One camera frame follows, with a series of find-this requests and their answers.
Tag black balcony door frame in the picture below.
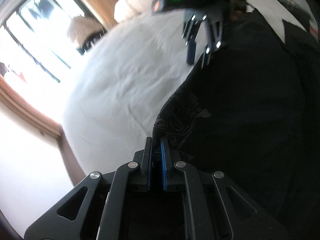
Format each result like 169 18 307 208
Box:
1 0 107 83

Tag left beige curtain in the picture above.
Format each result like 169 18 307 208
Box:
1 77 86 185

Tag red hanging cloth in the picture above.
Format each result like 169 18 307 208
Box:
17 72 26 82

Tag white round bed mattress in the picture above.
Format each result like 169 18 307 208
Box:
62 0 313 176

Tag black pants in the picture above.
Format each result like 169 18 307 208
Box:
153 10 319 239

